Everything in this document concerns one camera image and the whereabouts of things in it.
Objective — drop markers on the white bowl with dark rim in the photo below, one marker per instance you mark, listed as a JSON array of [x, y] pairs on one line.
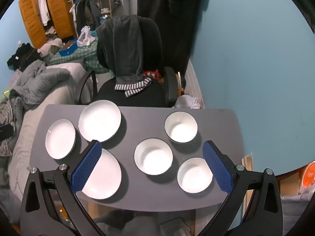
[[181, 130], [193, 175], [152, 158]]

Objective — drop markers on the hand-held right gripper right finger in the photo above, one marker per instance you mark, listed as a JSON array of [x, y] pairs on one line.
[[217, 169]]

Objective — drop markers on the beige plush pillow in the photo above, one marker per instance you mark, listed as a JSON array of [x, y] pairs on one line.
[[50, 46]]

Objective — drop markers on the dark clothes on rack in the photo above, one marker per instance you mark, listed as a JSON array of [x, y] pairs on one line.
[[88, 12]]

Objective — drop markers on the striped grey cloth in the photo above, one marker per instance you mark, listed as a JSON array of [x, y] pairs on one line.
[[7, 113]]

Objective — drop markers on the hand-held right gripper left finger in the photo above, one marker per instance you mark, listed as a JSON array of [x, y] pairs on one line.
[[86, 167]]

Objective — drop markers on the cardboard box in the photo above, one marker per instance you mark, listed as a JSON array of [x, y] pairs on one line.
[[289, 184]]

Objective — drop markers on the wooden louvered wardrobe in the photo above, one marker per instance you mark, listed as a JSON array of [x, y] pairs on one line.
[[57, 12]]

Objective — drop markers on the crumpled white plastic bag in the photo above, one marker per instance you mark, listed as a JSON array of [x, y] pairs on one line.
[[188, 102]]

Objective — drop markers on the blue box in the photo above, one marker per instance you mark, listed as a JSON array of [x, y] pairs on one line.
[[67, 50]]

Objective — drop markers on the black hanging garments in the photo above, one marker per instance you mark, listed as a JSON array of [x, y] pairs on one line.
[[172, 29]]

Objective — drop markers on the white ribbed panel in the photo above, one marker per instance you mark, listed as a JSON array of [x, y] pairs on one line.
[[193, 78]]

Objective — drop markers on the black office chair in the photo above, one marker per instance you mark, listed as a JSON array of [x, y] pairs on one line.
[[147, 95]]

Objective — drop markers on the orange and white object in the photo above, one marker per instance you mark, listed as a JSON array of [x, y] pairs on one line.
[[308, 177]]

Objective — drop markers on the black clothes pile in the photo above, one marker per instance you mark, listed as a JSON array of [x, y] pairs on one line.
[[23, 55]]

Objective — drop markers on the red item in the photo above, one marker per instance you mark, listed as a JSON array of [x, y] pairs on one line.
[[150, 73]]

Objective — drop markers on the wooden plank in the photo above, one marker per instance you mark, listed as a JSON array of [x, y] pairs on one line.
[[247, 162]]

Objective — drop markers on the green checkered cloth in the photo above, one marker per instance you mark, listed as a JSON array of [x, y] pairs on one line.
[[81, 54]]

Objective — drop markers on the grey hoodie on chair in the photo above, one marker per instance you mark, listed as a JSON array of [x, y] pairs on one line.
[[123, 49]]

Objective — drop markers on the white hanging shirt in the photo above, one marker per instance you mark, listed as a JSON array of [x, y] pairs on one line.
[[43, 9]]

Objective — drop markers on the grey duvet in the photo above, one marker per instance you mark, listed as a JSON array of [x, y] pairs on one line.
[[37, 81]]

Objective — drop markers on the bed with light sheet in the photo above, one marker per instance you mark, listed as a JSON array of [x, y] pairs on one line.
[[54, 98]]

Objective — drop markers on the white plate with dark rim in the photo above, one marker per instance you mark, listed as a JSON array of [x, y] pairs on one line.
[[60, 139], [105, 174], [98, 120]]

